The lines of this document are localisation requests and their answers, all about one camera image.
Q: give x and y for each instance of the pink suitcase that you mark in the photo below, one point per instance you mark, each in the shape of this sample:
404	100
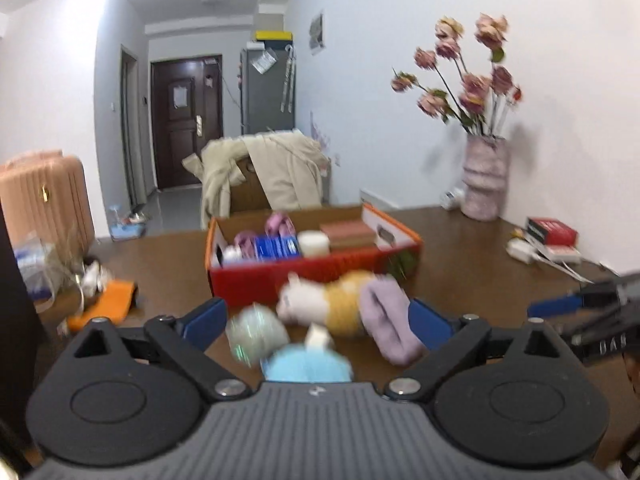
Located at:
45	195

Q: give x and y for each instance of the grey door frame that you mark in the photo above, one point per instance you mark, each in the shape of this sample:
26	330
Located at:
131	130

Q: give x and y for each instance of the pink foam block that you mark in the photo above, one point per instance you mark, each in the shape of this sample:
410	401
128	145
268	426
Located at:
350	235

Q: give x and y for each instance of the pink dried flowers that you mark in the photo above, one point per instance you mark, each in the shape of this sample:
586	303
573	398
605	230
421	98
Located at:
472	85

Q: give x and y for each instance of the paper notice on door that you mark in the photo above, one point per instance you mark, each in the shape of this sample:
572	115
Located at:
180	96

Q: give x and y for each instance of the red cardboard box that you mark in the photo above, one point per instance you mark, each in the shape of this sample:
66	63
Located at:
280	277

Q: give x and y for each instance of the red flat box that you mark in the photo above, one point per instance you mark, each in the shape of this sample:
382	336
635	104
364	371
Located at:
552	231

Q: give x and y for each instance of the small white plush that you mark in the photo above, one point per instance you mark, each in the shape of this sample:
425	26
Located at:
232	256

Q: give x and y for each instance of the pink ribbed vase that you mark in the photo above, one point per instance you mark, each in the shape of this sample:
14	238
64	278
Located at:
484	180

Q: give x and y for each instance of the beige coat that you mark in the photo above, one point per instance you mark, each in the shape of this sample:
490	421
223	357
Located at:
290	170

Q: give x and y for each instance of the pale green fluffy ball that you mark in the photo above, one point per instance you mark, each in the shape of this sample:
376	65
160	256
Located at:
256	334

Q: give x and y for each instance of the white flat box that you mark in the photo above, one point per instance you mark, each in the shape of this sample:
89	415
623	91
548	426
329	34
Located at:
562	254

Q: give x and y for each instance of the yellow box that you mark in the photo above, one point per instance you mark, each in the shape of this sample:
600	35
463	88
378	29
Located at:
274	36

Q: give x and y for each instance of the white cup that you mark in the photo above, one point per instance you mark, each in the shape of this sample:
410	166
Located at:
313	242

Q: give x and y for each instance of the dark brown door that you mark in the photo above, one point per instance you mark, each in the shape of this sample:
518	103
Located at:
172	150

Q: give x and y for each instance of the clear plastic bag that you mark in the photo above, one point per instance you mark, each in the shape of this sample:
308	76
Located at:
42	267

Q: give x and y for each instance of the small white carton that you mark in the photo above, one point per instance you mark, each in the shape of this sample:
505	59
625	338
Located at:
451	200

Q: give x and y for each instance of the blue packet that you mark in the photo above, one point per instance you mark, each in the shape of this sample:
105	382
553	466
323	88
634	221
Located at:
277	249

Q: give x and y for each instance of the white charger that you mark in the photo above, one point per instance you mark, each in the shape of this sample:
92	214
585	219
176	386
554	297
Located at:
521	250

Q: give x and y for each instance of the paper sheet on refrigerator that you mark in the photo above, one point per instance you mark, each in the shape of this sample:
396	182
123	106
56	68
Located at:
263	61

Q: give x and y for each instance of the blue plastic basin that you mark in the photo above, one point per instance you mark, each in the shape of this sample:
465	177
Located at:
125	230

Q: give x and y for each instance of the brown cardboard carton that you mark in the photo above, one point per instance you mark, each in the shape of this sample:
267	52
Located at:
250	192

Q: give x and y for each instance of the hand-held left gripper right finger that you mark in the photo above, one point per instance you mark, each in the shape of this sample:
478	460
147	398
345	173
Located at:
429	327

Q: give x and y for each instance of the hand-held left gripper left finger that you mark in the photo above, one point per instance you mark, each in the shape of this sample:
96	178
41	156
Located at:
206	322

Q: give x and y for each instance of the wall picture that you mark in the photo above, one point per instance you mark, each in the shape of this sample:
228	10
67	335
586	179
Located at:
317	32

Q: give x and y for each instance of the white folded umbrella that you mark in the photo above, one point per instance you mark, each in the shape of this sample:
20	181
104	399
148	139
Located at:
288	80

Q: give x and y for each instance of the yellow white plush toy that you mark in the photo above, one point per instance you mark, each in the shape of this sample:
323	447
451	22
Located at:
340	300

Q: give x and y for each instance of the grey cabinet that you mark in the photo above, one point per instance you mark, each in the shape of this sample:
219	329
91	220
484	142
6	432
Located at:
265	105

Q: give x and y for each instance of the blue plush toy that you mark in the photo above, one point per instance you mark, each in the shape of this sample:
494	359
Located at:
305	367

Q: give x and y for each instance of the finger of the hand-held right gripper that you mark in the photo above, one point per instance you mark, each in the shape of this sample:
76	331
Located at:
592	324
555	305

